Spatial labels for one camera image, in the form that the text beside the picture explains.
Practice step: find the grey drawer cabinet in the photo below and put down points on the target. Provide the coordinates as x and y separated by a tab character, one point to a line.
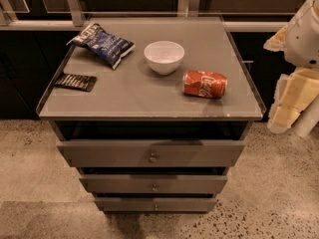
132	102

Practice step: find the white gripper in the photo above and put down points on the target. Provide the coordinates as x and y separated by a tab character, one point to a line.
304	39

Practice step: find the white bowl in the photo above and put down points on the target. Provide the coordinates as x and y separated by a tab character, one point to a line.
164	57

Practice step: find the blue chip bag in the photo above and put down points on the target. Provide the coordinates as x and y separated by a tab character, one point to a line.
106	46

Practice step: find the grey bottom drawer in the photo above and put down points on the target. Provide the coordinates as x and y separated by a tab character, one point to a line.
158	204

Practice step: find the grey top drawer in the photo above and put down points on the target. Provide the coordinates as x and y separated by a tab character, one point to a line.
151	153

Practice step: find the metal railing frame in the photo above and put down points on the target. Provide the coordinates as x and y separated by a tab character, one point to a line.
79	11

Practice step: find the dark snack packet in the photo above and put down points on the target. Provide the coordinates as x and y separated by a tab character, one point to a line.
76	82

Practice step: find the red cola can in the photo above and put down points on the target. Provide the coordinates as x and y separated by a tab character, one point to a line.
204	84

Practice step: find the grey middle drawer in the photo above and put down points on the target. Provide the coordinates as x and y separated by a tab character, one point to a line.
153	183

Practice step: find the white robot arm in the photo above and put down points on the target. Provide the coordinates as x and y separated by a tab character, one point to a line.
309	118

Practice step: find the grey drawer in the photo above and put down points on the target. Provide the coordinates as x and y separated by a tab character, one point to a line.
151	153
158	204
153	183

